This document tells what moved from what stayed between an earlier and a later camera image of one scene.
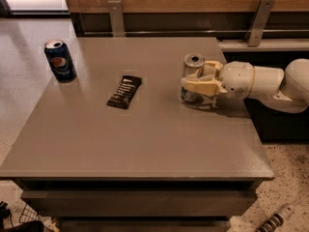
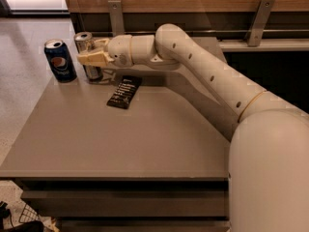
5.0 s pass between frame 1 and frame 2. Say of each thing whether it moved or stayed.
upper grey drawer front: stayed
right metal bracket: stayed
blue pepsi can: stayed
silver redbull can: moved
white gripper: moved
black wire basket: stayed
